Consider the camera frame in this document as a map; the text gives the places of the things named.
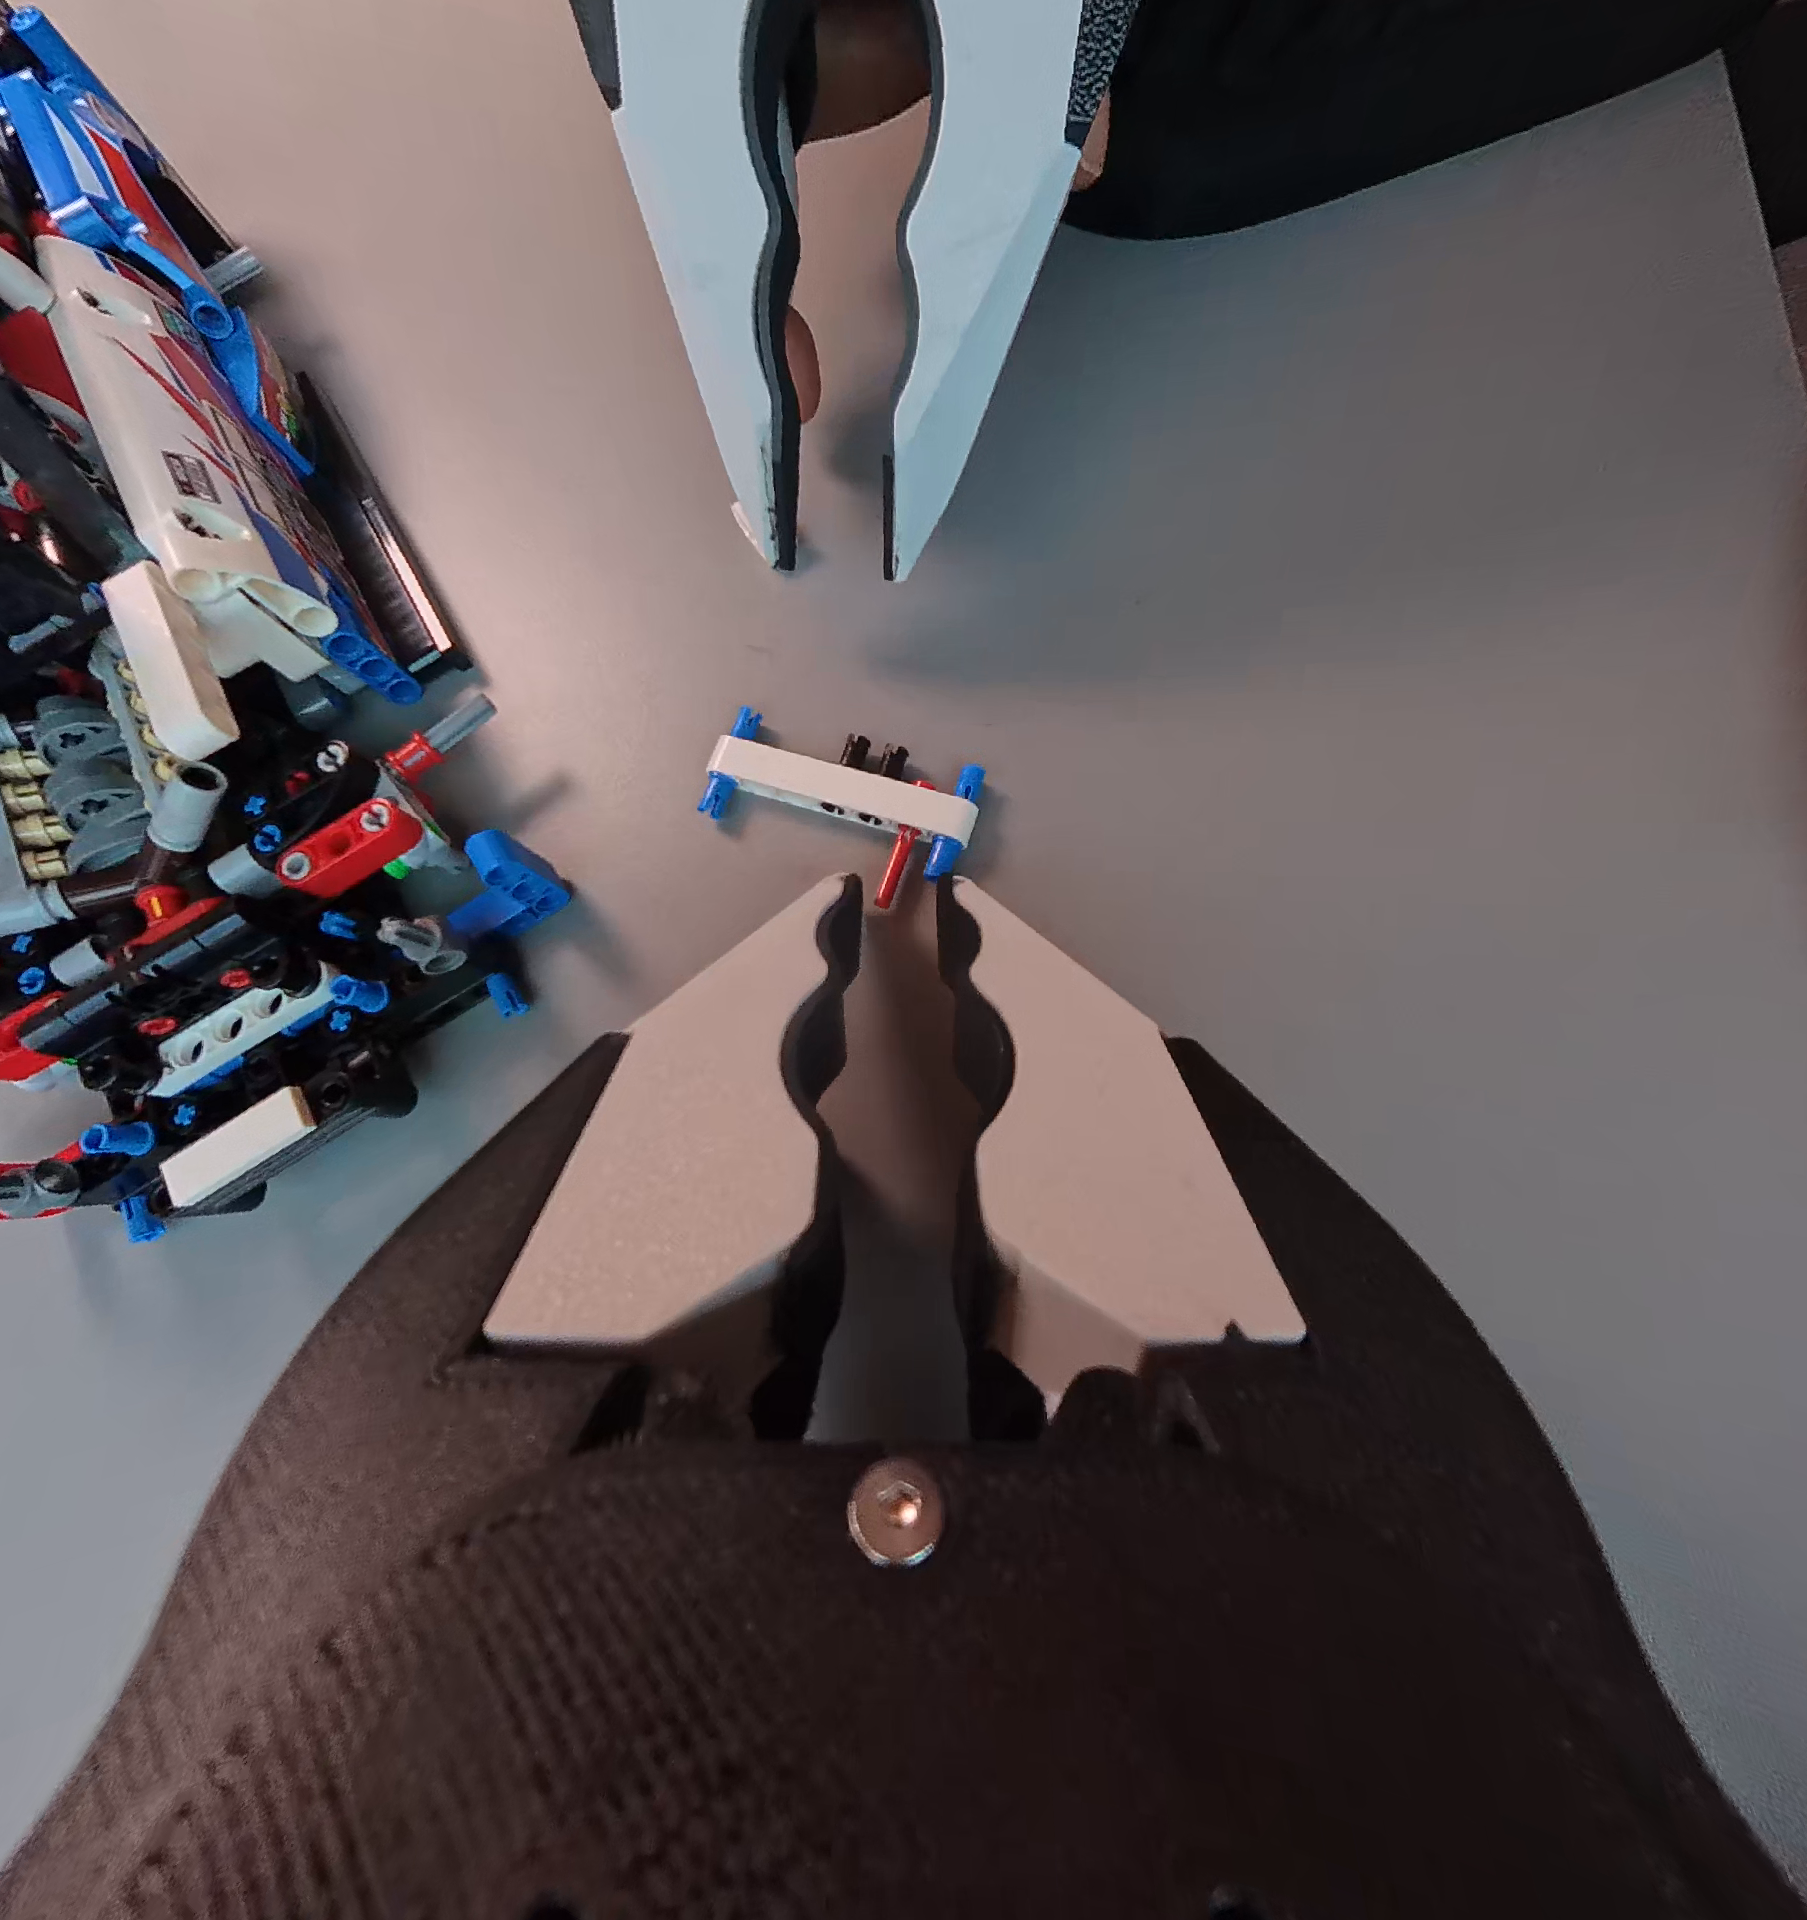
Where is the grey desk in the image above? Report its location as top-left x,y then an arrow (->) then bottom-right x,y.
0,0 -> 1807,1909

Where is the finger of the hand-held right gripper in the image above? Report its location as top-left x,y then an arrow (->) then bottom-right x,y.
884,0 -> 1096,585
608,0 -> 806,573

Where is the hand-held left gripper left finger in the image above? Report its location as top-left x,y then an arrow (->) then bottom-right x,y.
480,874 -> 864,1441

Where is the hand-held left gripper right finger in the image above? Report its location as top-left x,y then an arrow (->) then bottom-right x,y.
934,877 -> 1314,1429

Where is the white brick beam with pins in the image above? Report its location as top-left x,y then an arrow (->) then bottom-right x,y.
698,705 -> 986,913

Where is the brick-built toy race car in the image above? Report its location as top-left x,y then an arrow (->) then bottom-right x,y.
0,0 -> 576,1248

